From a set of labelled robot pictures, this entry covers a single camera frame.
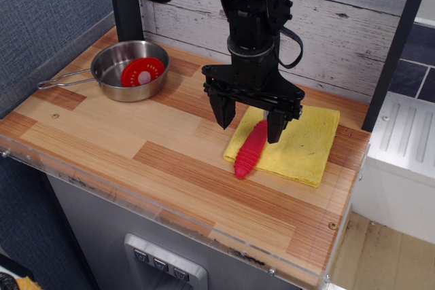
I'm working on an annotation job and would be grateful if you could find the black right frame post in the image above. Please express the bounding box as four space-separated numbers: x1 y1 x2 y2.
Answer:
362 0 422 132

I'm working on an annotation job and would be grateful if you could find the red handled metal fork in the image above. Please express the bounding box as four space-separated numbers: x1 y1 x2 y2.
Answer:
234 111 268 179

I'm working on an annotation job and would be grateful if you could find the black left frame post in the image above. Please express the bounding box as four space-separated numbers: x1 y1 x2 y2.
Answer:
112 0 144 41

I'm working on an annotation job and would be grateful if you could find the red perforated plastic disc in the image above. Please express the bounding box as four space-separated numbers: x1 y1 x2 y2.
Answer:
121 57 165 87

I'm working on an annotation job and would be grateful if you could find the yellow object at corner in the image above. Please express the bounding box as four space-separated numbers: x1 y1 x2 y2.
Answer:
16 277 42 290

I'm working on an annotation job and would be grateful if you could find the white ribbed appliance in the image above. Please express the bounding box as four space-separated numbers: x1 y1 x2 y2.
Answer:
351 92 434 242

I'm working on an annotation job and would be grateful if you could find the grey dispenser button panel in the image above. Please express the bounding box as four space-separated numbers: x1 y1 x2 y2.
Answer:
124 233 209 289

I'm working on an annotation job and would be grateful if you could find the silver toy fridge cabinet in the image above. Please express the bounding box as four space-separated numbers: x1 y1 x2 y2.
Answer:
48 175 325 289

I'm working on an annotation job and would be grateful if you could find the yellow folded cloth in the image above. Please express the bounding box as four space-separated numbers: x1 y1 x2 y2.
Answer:
223 104 341 189

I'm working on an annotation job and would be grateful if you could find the black frame post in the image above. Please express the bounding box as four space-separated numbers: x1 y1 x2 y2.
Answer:
112 0 144 41
362 0 422 132

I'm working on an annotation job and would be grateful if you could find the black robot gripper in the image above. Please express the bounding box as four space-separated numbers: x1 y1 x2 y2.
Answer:
202 45 305 144

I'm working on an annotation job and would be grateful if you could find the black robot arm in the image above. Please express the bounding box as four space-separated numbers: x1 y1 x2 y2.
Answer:
202 0 305 143

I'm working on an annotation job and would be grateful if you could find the steel pan with handle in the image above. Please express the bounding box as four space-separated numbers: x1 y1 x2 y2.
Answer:
37 40 170 103

